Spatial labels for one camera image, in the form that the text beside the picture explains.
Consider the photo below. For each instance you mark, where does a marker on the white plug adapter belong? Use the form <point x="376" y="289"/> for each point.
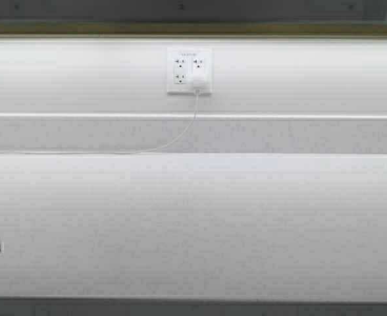
<point x="198" y="82"/>

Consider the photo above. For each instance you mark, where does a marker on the white wall outlet plate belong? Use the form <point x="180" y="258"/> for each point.
<point x="181" y="63"/>

